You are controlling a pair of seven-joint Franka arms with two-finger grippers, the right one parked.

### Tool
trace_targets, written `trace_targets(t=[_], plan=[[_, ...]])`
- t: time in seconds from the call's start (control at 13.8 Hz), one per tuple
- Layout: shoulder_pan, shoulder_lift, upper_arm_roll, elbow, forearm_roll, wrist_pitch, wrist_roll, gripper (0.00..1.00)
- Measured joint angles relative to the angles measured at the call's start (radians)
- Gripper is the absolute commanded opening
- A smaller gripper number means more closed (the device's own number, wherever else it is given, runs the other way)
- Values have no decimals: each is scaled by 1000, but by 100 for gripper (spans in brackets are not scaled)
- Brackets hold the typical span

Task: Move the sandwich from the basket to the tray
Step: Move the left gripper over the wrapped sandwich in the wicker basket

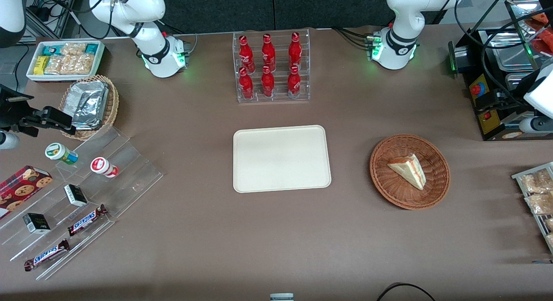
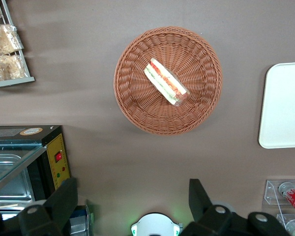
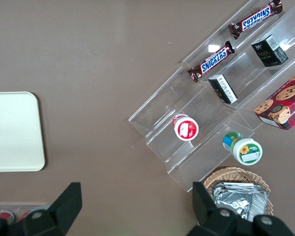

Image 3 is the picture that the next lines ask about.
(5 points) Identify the green lid snack jar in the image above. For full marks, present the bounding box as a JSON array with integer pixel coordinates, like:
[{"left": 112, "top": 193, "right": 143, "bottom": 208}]
[{"left": 222, "top": 131, "right": 263, "bottom": 166}]

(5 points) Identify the small black carton box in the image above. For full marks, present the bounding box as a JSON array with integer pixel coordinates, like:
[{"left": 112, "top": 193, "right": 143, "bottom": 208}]
[
  {"left": 208, "top": 74, "right": 238, "bottom": 105},
  {"left": 251, "top": 34, "right": 289, "bottom": 68}
]

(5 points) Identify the silver foil wrapped pack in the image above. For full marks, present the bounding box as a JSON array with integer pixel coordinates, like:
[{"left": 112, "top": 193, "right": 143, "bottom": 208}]
[
  {"left": 212, "top": 185, "right": 269, "bottom": 223},
  {"left": 218, "top": 182, "right": 265, "bottom": 191}
]

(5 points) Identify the red lid snack jar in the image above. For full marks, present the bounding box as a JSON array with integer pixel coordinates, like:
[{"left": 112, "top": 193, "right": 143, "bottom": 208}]
[{"left": 172, "top": 113, "right": 200, "bottom": 142}]

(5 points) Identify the Snickers chocolate bar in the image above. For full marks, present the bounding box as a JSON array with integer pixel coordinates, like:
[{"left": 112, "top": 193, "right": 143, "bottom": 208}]
[
  {"left": 187, "top": 40, "right": 236, "bottom": 83},
  {"left": 229, "top": 0, "right": 284, "bottom": 40}
]

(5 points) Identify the light wicker basket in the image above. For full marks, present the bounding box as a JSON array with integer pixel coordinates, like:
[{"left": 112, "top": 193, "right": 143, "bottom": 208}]
[{"left": 203, "top": 167, "right": 274, "bottom": 223}]

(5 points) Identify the cream rectangular plastic tray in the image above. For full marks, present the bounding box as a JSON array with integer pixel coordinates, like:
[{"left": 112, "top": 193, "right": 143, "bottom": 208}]
[{"left": 0, "top": 91, "right": 46, "bottom": 172}]

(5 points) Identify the clear acrylic bottle rack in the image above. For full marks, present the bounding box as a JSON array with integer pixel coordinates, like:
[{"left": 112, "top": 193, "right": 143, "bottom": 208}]
[{"left": 0, "top": 202, "right": 51, "bottom": 223}]

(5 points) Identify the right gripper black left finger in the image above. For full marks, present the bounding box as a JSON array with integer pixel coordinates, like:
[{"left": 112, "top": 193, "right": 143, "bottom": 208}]
[{"left": 0, "top": 181, "right": 83, "bottom": 236}]

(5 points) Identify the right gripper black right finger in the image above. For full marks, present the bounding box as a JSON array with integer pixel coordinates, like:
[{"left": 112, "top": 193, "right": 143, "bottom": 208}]
[{"left": 186, "top": 181, "right": 295, "bottom": 236}]

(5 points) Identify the red tartan cookie box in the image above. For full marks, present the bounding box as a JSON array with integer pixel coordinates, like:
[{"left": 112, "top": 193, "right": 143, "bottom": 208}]
[{"left": 253, "top": 66, "right": 295, "bottom": 130}]

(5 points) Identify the clear acrylic stepped shelf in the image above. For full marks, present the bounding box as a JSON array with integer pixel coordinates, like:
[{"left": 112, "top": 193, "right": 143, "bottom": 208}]
[{"left": 128, "top": 0, "right": 295, "bottom": 193}]

